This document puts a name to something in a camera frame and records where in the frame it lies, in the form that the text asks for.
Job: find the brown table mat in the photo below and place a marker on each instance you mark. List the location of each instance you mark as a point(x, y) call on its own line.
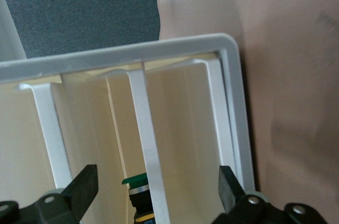
point(291, 75)

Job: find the dark grey felt panel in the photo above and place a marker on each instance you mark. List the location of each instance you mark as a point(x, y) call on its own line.
point(79, 14)

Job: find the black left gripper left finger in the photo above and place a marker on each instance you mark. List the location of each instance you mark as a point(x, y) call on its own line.
point(82, 189)

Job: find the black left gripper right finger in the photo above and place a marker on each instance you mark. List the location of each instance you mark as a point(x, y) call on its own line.
point(230, 189)

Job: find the green push button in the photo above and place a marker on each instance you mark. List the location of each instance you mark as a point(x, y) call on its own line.
point(135, 180)

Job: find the white drawer cabinet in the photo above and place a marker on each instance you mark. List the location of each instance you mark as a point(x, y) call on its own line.
point(159, 46)

